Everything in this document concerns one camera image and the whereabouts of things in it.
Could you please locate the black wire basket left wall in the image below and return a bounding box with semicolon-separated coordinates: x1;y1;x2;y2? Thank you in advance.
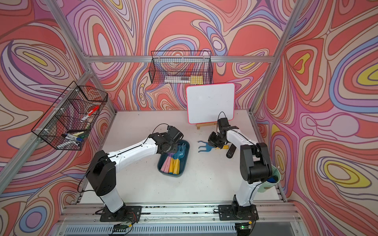
31;82;108;151

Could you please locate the green circuit board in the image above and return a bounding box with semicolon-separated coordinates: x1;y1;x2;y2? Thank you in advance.
112;224;133;233

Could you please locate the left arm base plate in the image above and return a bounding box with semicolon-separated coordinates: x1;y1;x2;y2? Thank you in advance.
100;206;142;223

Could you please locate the yellow eraser in basket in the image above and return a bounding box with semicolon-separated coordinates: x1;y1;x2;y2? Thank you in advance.
190;75;203;85

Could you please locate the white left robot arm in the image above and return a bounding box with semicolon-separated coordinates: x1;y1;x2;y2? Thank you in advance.
86;125;184;213

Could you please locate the black wire basket wall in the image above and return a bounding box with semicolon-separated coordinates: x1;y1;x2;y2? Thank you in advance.
31;82;108;151
149;50;213;86

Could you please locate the red marker pen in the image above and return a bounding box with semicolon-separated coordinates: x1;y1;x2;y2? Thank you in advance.
80;106;99;122

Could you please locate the teal rake yellow handle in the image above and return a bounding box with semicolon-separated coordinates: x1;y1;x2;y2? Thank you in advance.
173;144;186;175
169;158;177;174

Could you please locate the blue rake yellow handle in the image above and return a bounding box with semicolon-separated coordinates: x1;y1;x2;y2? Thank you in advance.
198;141;220;152

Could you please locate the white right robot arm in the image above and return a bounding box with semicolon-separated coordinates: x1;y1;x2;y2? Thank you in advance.
208;118;273;210

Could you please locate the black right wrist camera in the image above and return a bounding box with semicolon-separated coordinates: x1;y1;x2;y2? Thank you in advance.
226;144;236;159

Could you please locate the purple rake pink handle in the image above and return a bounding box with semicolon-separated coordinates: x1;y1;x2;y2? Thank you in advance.
160;153;174;174

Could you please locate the pink framed whiteboard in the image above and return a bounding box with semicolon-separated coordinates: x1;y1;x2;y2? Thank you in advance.
186;83;236;124

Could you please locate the blue marker pen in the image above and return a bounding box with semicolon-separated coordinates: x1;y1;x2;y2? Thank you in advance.
61;134;83;142

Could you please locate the black wire basket back wall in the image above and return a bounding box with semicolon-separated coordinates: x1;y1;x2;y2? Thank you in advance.
149;50;213;86

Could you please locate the dark teal storage box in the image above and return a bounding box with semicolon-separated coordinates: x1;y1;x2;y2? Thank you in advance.
157;140;190;178

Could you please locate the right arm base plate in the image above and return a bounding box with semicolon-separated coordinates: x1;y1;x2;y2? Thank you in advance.
218;205;259;222

